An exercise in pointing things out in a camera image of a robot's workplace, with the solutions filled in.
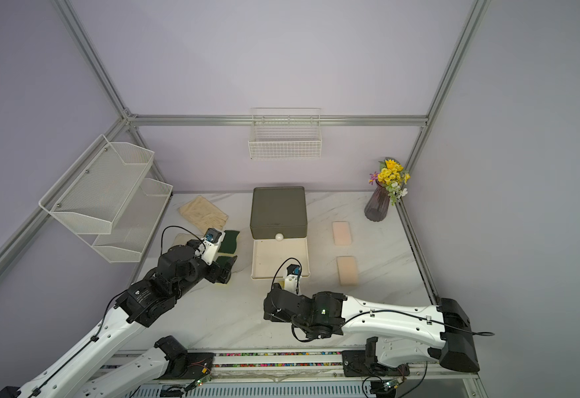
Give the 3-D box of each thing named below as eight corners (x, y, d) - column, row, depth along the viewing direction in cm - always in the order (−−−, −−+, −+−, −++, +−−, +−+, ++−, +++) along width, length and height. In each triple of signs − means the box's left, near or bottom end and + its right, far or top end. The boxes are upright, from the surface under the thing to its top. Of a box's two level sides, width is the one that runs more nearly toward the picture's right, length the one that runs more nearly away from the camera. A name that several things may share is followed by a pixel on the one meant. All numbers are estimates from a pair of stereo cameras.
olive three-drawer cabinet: (255, 259, 98) (246, 227, 82) (260, 220, 111) (253, 185, 95) (305, 259, 98) (306, 227, 82) (304, 220, 111) (305, 186, 95)
